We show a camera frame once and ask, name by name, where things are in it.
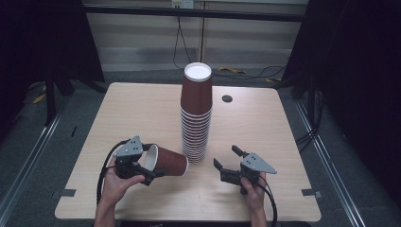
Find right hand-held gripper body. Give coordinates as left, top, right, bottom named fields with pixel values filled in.
left=238, top=151, right=278, bottom=196

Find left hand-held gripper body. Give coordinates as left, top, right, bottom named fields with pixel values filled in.
left=112, top=134, right=151, bottom=182

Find brown paper cup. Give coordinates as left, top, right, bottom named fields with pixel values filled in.
left=143, top=144, right=190, bottom=177

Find stack of brown paper cups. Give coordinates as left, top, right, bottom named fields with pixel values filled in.
left=180, top=61, right=214, bottom=165

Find person's right hand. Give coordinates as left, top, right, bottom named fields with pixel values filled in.
left=240, top=174, right=269, bottom=213

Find person's left hand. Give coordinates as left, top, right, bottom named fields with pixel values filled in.
left=100, top=156, right=147, bottom=206

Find grey tape piece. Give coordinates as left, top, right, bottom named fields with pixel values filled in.
left=300, top=187, right=323, bottom=200
left=59, top=188, right=78, bottom=198

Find black metal stand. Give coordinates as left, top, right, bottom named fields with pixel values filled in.
left=43, top=64, right=78, bottom=127

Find black curtain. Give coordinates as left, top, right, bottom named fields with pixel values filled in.
left=0, top=0, right=106, bottom=141
left=281, top=0, right=401, bottom=201

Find black horizontal bar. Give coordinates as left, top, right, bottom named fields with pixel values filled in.
left=82, top=4, right=308, bottom=24

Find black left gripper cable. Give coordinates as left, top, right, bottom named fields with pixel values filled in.
left=96, top=138, right=131, bottom=206

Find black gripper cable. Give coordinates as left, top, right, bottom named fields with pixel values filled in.
left=256, top=182, right=279, bottom=227
left=96, top=138, right=131, bottom=206

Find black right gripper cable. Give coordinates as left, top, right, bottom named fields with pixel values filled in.
left=256, top=182, right=279, bottom=227

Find black cable bundle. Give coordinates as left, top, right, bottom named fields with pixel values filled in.
left=295, top=89, right=326, bottom=153

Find metal floor rail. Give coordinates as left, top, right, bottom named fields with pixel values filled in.
left=0, top=105, right=70, bottom=219
left=294, top=99, right=367, bottom=227

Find black floor cables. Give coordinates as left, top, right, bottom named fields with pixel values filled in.
left=211, top=64, right=287, bottom=80

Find black hanging wall cable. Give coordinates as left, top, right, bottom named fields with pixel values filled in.
left=172, top=15, right=193, bottom=70

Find white wall socket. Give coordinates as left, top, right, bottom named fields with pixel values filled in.
left=170, top=0, right=195, bottom=9

